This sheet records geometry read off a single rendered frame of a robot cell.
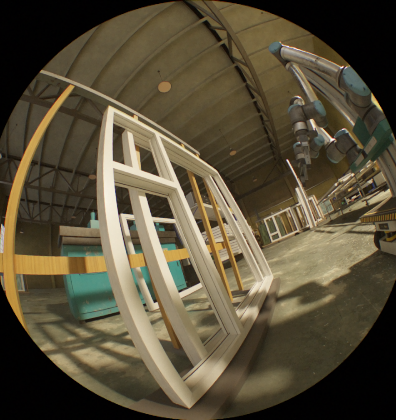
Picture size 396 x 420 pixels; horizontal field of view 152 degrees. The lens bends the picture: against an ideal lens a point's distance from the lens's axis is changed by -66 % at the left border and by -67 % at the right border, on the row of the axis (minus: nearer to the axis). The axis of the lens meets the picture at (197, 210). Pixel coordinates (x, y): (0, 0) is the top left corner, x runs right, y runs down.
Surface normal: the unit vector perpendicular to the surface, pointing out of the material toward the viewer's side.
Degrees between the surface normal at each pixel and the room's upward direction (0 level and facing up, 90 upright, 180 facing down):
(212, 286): 90
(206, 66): 180
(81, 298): 90
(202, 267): 90
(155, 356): 82
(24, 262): 90
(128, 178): 172
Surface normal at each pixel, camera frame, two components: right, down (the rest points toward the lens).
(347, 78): -0.81, 0.15
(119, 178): 0.38, 0.84
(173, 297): 0.73, -0.53
